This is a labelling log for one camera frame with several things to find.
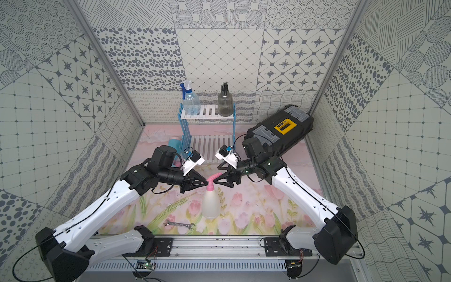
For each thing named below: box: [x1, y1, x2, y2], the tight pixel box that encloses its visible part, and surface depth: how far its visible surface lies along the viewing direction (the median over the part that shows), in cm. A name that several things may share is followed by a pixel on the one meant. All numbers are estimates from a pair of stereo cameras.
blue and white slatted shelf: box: [177, 103, 237, 164], surface depth 96 cm
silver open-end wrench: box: [163, 219, 196, 230], surface depth 81 cm
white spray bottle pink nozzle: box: [202, 172, 223, 220], surface depth 70 cm
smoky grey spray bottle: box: [217, 82, 234, 117], surface depth 87 cm
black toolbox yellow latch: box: [244, 104, 314, 154], surface depth 99 cm
